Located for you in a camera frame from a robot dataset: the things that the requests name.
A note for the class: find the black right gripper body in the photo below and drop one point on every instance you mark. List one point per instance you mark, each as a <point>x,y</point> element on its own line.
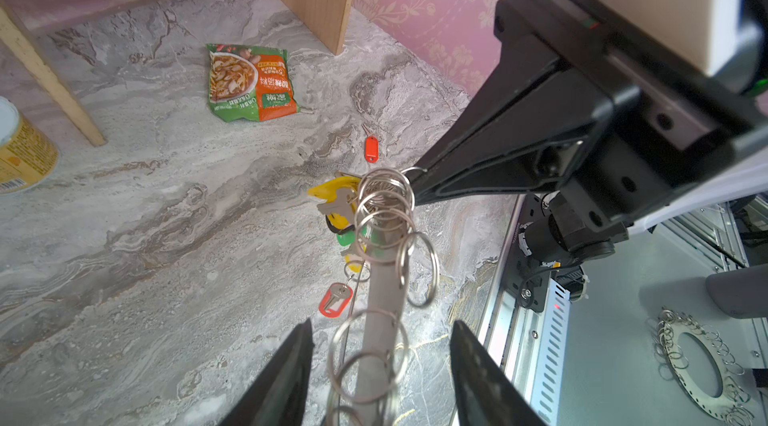
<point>674,131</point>

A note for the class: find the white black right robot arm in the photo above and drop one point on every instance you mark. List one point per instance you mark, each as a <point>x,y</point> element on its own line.
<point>618,128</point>

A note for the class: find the white-lidded yellow can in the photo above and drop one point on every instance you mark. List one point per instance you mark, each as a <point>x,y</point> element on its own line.
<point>28,156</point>

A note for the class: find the green orange noodle packet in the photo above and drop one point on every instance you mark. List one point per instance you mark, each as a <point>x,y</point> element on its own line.
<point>249,83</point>

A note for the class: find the green key tag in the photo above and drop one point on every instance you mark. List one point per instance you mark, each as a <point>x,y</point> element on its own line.
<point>348,238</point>

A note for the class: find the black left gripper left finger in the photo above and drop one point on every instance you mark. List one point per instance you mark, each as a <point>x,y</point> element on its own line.
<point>279,393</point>

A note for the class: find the red key tag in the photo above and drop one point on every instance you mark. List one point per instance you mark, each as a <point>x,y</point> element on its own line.
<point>371,146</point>
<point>335,300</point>

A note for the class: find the yellow key tag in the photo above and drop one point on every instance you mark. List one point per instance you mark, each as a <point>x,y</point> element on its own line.
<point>338,202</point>

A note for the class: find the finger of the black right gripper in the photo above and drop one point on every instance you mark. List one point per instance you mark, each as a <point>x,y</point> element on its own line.
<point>529,128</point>

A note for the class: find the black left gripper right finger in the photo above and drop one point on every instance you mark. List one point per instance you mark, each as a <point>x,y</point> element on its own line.
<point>483,394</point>

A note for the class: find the wooden two-tier shelf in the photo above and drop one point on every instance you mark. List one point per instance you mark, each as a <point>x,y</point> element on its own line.
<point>134,69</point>

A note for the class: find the spare metal ring plate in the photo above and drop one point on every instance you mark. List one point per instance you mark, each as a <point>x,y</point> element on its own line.
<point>702,364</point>

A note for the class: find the loose red key tag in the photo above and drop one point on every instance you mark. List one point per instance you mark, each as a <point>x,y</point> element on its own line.
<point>371,146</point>

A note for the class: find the aluminium front rail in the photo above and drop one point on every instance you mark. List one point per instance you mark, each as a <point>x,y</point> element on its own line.
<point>583,354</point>

